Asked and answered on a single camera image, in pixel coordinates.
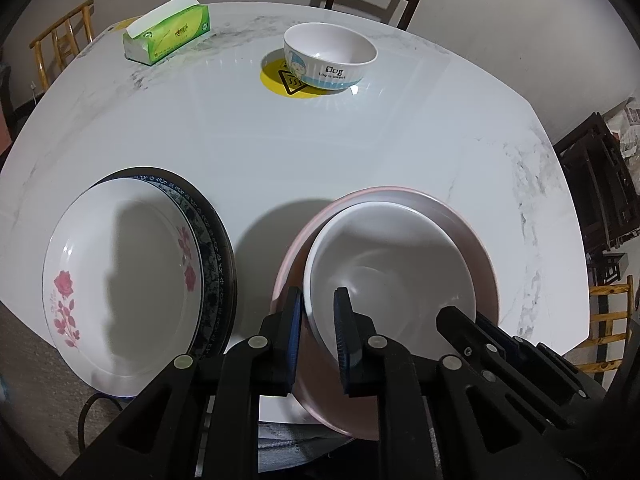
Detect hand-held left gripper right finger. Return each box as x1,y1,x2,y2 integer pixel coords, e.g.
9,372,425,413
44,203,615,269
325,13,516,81
332,287,568,480

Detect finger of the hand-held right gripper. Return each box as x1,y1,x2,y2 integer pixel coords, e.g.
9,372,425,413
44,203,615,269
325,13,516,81
436,305,601,412

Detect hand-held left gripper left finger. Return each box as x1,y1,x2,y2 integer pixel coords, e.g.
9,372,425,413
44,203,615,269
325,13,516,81
65,286,305,480

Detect blue floral plate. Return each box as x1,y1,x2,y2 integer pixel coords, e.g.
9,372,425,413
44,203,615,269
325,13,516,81
95,166,237,361
131,174,225,358

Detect white printed bowl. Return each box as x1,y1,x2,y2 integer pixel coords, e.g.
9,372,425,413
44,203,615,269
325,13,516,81
303,201,477,376

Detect pink bowl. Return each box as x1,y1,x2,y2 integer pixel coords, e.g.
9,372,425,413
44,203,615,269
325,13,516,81
270,186,500,442

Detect white plate pink flowers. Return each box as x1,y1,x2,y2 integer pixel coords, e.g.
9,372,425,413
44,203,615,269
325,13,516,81
41,177,203,397

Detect white bowl blue cartoon print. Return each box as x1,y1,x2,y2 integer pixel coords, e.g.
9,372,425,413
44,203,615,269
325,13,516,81
283,22,378,92

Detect yellow wooden chair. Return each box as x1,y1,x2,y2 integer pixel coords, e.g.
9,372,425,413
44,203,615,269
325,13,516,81
567,275,636,376

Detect dark wooden furniture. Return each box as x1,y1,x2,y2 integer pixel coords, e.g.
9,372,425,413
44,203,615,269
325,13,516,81
552,112,640,261

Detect round yellow sticker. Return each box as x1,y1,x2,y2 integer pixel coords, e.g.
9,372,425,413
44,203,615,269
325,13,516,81
259,49,361,97

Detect green tissue box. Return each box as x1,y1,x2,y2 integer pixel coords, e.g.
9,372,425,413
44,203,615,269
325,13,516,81
123,0,212,67

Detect bamboo chair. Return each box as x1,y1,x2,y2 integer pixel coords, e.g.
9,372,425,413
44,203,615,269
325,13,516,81
29,0,96,88

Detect black cable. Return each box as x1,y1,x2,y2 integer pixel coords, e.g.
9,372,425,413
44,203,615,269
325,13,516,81
77,391,126,456

